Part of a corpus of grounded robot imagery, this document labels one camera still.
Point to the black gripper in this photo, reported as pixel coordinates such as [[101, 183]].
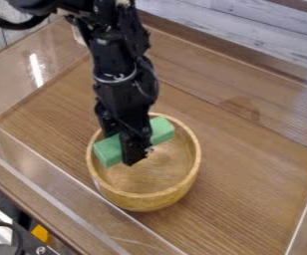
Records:
[[125, 100]]

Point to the green rectangular block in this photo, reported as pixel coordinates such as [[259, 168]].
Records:
[[108, 149]]

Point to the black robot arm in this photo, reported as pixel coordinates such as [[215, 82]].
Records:
[[109, 25]]

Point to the brown wooden bowl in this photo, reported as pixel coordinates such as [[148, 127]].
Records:
[[156, 182]]

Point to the clear acrylic tray wall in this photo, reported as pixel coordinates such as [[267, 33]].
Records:
[[73, 211]]

